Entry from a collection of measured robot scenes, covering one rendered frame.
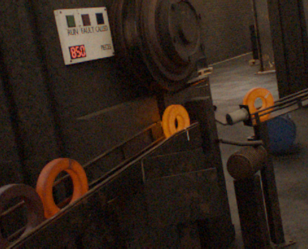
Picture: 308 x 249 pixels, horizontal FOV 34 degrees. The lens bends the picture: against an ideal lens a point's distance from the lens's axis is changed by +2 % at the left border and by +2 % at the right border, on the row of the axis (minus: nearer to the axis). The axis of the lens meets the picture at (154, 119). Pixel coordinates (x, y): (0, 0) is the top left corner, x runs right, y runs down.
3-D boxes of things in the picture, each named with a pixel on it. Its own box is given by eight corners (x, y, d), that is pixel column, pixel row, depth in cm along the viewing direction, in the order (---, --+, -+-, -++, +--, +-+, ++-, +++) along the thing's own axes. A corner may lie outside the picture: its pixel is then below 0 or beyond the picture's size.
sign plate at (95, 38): (65, 65, 169) (53, 10, 166) (110, 56, 190) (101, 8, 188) (70, 63, 168) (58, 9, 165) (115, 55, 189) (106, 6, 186)
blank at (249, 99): (257, 126, 242) (260, 126, 238) (236, 105, 236) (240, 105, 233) (275, 102, 244) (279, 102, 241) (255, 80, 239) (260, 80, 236)
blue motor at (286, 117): (260, 160, 401) (253, 118, 396) (260, 143, 456) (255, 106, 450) (300, 155, 394) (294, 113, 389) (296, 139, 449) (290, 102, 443)
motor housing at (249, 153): (240, 266, 232) (222, 154, 223) (257, 246, 250) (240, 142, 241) (268, 270, 224) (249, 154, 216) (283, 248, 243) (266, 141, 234)
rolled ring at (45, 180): (34, 182, 137) (26, 181, 138) (59, 235, 143) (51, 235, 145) (74, 146, 150) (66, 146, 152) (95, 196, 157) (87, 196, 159)
